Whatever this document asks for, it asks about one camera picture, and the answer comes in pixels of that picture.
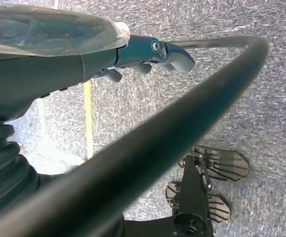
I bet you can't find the thick black cable loop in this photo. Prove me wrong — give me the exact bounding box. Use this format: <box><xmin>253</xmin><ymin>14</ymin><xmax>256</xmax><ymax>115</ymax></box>
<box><xmin>0</xmin><ymin>35</ymin><xmax>269</xmax><ymax>237</ymax></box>

